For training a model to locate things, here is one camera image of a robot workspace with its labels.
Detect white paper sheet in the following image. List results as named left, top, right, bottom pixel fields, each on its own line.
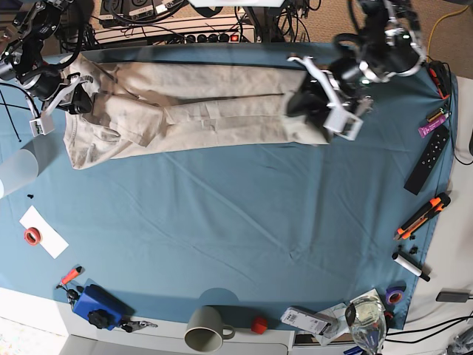
left=19, top=206, right=69, bottom=259

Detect white barcode package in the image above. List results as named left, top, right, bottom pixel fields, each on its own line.
left=280, top=307, right=333, bottom=335

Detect orange black utility knife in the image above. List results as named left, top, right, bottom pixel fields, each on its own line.
left=394, top=192, right=451, bottom=240

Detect black power strip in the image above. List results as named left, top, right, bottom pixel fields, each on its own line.
left=184, top=32, right=250, bottom=44

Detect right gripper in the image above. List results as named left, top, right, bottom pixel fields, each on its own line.
left=28, top=72, right=92, bottom=136

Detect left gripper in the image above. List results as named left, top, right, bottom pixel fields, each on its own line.
left=286, top=55, right=364, bottom=141

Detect black thin rods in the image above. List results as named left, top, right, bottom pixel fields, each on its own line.
left=1, top=81, right=40, bottom=143

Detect beige T-shirt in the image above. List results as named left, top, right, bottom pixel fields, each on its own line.
left=64, top=55, right=327, bottom=170

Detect blue table cloth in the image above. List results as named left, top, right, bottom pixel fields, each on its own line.
left=1, top=70, right=453, bottom=327

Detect small red cube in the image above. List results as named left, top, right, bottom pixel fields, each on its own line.
left=251, top=317, right=268, bottom=334

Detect white black marker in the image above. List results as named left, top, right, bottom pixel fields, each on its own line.
left=392, top=252, right=430, bottom=282

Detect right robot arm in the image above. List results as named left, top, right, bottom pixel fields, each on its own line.
left=1, top=1, right=94, bottom=137

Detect metal keys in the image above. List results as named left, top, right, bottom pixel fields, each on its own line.
left=120, top=320, right=158, bottom=333

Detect red tape roll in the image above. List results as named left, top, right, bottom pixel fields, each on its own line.
left=24, top=227, right=42, bottom=246

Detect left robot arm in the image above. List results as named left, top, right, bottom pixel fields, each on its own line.
left=286, top=1, right=426, bottom=141

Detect beige ceramic mug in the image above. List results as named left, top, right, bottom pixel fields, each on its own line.
left=184, top=306, right=235, bottom=353

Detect black phone on table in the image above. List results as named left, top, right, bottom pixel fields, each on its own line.
left=435, top=290, right=472, bottom=303

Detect frosted plastic cup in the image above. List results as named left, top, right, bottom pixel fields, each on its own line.
left=0, top=149, right=39, bottom=198

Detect orange marker pen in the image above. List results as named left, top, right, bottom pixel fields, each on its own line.
left=56, top=266, right=83, bottom=288

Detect blue box with knob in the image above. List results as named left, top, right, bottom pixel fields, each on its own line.
left=72, top=284, right=126, bottom=331

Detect black remote control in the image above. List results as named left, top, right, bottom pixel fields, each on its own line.
left=404, top=125, right=450, bottom=195

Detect clear wine glass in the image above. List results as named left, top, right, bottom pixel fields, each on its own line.
left=345, top=296, right=387, bottom=355

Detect purple tape roll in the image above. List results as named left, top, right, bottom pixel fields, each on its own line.
left=385, top=288, right=404, bottom=305

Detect orange black pliers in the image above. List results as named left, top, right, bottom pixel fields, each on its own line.
left=428, top=61, right=452, bottom=99

